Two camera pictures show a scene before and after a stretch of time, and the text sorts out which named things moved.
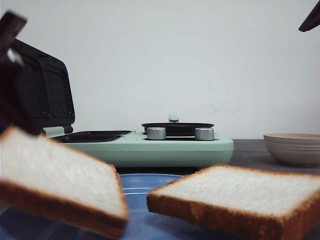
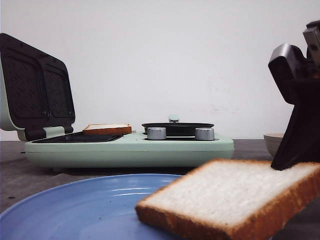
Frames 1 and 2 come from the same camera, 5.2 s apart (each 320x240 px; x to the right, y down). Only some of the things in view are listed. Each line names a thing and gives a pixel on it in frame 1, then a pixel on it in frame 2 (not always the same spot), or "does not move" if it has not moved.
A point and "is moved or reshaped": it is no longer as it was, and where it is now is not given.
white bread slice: x=51 y=184 → x=107 y=129
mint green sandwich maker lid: x=44 y=91 does not move
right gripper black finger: x=313 y=20 → x=300 y=144
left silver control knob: x=156 y=133 does not move
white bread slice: x=270 y=204 is moved or reshaped
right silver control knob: x=204 y=134 does not move
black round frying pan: x=177 y=129 does not move
